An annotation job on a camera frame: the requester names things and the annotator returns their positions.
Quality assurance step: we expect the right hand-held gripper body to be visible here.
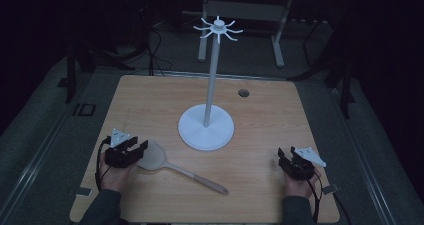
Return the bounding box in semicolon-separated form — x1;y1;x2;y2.
279;146;327;182

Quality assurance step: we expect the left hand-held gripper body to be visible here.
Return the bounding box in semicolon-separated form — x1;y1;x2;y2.
104;128;145;169

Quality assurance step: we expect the beige skimmer spoon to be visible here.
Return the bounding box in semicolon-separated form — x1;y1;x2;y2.
136;139;230;196

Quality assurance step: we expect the white hook stand rack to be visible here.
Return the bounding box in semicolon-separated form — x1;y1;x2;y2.
177;15;244;152

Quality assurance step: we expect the person's right hand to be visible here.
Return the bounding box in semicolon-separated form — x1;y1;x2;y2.
283;166;323;200

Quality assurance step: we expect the person's left hand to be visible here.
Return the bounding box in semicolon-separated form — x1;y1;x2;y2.
99;151;138;193

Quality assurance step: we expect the grey table edge clip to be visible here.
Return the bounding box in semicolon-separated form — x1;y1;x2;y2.
321;183;341;196
75;186;94;198

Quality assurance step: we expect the black metal stand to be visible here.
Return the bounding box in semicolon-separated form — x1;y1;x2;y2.
288;18;357;120
57;41;136;105

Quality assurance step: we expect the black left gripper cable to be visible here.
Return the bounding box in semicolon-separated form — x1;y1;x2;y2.
94;136;113;191

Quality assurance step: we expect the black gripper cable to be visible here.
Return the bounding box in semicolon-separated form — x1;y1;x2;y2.
94;136;113;191
304;171;325;225

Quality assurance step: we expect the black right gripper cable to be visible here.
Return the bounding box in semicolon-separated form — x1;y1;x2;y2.
304;171;325;225

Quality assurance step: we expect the black floor cable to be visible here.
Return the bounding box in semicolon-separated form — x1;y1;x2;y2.
145;19;174;77

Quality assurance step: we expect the white metal table frame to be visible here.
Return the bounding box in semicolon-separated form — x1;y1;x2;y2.
197;0;297;69

